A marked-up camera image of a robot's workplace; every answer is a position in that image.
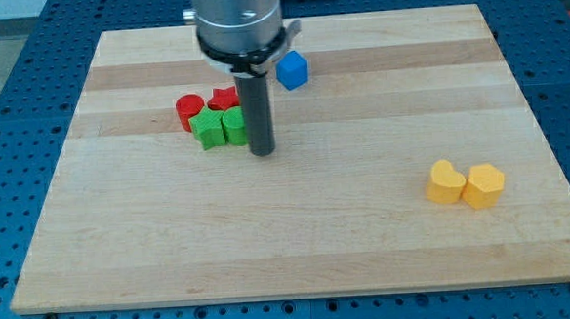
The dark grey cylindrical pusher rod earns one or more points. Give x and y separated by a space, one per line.
255 106

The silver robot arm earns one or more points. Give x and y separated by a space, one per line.
243 38

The green star block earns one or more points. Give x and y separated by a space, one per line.
207 127

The blue cube block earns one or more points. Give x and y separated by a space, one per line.
292 70

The yellow hexagon block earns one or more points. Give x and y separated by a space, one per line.
485 184

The yellow heart block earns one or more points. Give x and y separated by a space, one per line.
444 184

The red star block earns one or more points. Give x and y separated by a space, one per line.
223 99

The red cylinder block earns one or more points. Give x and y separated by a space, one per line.
188 106

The wooden board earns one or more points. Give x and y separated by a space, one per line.
138 215

